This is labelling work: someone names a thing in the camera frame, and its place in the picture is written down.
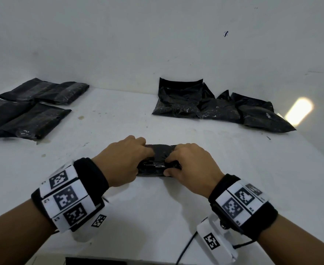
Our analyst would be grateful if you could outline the black left wristband with markers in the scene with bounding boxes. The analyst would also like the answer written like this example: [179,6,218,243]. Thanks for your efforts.
[31,158,110,234]

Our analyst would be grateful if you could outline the black packet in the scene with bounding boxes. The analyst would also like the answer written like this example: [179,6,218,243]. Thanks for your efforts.
[137,144,182,177]

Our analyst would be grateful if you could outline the row of black plastic packets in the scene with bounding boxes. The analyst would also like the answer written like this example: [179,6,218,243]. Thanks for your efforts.
[152,77,297,134]

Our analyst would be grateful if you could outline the person's left hand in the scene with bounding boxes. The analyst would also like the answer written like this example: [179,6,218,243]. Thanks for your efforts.
[91,135,155,188]

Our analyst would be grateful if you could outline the black right wristband with markers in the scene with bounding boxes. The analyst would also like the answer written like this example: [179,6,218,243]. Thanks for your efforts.
[208,173,279,242]

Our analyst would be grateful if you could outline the black right camera cable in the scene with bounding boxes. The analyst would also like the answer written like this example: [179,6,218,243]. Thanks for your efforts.
[176,231,255,265]

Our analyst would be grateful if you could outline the glossy black plastic bag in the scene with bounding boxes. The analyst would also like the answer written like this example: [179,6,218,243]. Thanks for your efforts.
[0,103,72,141]

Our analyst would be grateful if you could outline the person's right hand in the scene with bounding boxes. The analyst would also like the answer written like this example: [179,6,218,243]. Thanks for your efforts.
[164,143,225,199]

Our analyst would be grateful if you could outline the person's left forearm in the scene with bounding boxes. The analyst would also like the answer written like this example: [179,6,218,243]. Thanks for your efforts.
[0,198,56,265]

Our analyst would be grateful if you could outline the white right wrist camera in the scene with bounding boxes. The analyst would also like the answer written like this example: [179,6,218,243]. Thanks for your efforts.
[196,216,239,265]

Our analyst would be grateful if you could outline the person's right forearm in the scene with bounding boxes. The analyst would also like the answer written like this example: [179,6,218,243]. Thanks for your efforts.
[257,213,324,265]

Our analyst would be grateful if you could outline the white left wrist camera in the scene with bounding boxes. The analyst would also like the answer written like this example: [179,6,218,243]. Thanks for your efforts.
[73,200,108,243]

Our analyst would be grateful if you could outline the crinkled black plastic bag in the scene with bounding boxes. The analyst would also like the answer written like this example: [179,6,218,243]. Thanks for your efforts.
[34,81,90,106]

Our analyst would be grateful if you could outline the black wristband with markers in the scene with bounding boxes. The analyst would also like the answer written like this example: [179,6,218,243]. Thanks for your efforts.
[31,158,110,234]
[208,173,279,242]

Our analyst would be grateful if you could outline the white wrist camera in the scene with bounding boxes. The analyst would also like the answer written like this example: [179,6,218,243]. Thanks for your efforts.
[73,200,108,243]
[196,216,239,265]

